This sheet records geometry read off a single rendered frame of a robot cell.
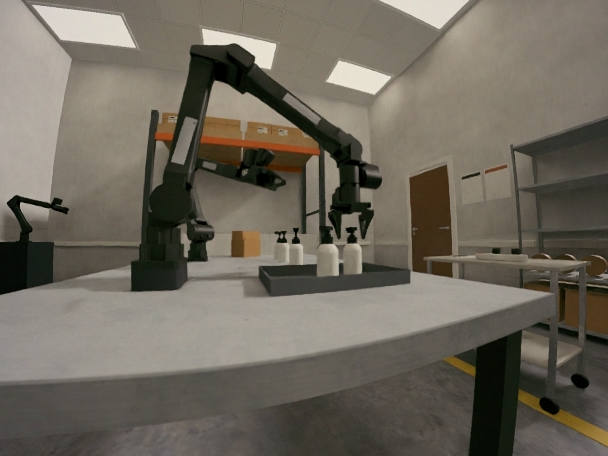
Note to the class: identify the brown cardboard box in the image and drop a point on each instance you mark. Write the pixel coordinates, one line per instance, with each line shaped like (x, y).
(249, 246)

